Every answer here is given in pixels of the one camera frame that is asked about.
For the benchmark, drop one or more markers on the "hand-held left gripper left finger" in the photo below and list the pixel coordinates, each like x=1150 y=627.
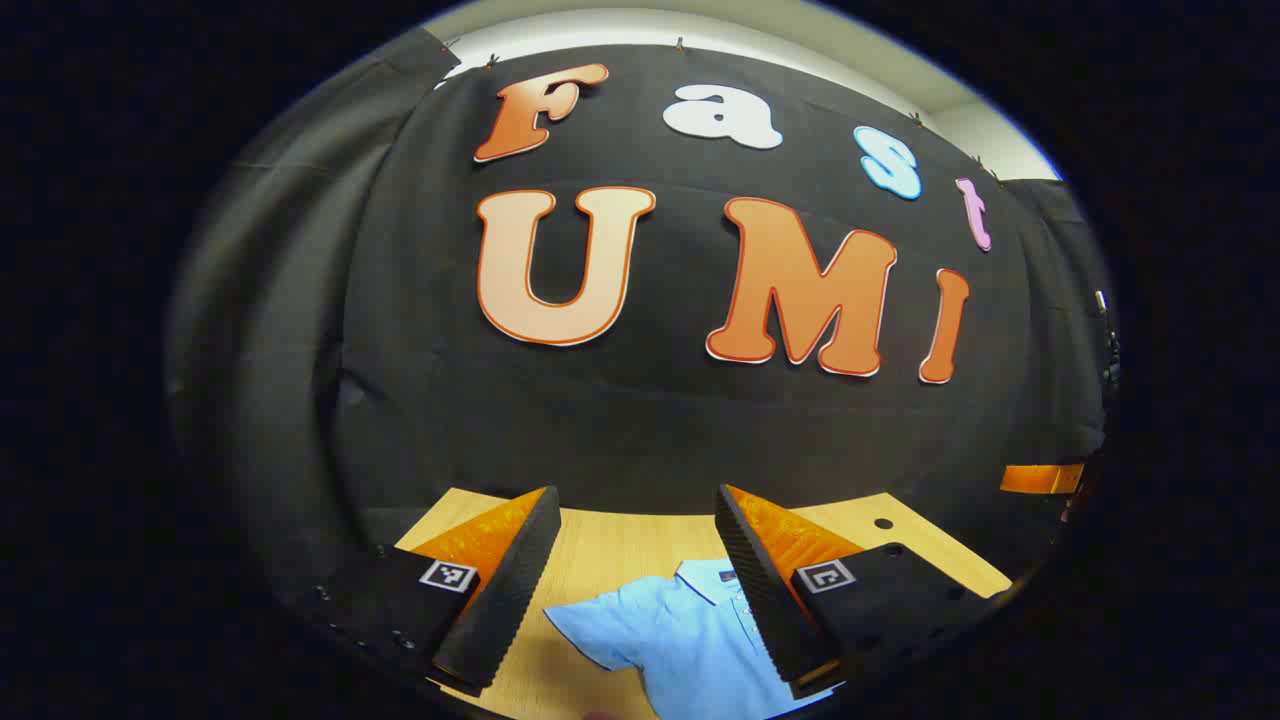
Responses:
x=510 y=590

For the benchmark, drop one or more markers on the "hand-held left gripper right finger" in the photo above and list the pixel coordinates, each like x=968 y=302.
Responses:
x=760 y=590

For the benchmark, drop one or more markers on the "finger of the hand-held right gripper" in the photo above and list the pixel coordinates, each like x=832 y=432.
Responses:
x=1040 y=479

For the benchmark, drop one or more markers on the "light blue T-shirt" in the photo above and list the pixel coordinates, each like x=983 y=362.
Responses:
x=680 y=650

